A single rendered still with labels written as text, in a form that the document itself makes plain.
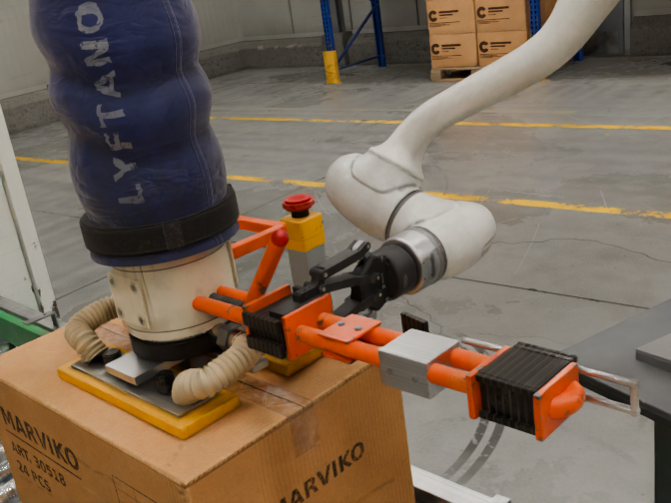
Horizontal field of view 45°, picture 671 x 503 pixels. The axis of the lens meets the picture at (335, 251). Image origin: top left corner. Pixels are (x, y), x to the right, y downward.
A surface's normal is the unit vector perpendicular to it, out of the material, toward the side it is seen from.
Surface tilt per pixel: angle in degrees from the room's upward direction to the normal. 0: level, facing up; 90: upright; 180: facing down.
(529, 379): 1
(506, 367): 1
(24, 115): 90
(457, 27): 94
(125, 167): 78
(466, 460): 0
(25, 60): 90
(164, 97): 71
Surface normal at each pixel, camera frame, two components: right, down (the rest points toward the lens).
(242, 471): 0.72, 0.15
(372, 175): -0.41, -0.25
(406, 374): -0.68, 0.34
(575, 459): -0.14, -0.93
